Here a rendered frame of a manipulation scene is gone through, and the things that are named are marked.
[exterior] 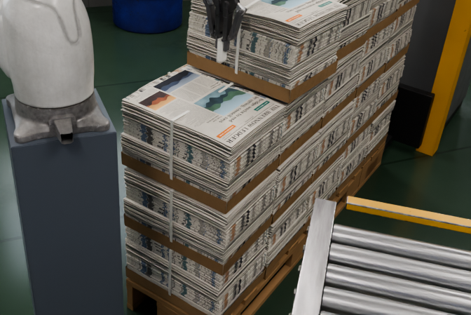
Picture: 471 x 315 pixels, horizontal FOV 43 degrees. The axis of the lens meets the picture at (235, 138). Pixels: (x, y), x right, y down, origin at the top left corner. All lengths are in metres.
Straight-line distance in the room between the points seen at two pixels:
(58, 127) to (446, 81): 2.23
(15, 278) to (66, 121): 1.26
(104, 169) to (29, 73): 0.25
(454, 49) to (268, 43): 1.49
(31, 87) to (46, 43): 0.10
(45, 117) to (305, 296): 0.60
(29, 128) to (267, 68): 0.75
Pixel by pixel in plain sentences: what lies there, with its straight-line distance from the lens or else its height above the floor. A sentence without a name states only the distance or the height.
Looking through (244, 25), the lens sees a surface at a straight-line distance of 1.71.
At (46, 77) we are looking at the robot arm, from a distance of 1.16.
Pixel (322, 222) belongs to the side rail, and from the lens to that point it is 1.34.
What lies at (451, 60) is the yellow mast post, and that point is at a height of 0.53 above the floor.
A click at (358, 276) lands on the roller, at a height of 0.80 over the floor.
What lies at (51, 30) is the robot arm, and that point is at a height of 1.21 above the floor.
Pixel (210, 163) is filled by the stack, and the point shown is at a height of 0.74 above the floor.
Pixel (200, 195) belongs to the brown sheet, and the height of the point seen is 0.63.
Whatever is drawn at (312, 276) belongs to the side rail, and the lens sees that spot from 1.21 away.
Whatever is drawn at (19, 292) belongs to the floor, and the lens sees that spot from 2.32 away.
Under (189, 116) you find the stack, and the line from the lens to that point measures 1.62.
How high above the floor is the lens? 1.63
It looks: 32 degrees down
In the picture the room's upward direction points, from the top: 5 degrees clockwise
